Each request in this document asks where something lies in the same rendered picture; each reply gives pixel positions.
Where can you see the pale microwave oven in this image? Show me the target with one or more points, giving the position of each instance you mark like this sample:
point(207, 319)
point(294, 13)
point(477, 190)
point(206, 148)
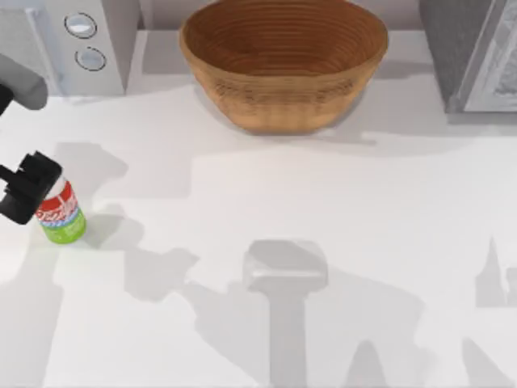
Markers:
point(117, 48)

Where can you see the large round microwave knob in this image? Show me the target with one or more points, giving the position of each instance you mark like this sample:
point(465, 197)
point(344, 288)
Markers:
point(80, 25)

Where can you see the brown woven basket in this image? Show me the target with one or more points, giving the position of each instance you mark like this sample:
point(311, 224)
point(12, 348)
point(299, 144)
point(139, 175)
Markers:
point(282, 81)

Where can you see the small round microwave knob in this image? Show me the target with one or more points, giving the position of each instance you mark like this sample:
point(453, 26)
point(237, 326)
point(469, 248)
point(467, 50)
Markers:
point(91, 58)

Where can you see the grey cabinet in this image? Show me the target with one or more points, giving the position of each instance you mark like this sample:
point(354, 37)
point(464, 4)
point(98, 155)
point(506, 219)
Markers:
point(444, 52)

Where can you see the green bottle with red label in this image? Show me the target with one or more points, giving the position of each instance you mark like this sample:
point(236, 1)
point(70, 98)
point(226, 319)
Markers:
point(64, 220)

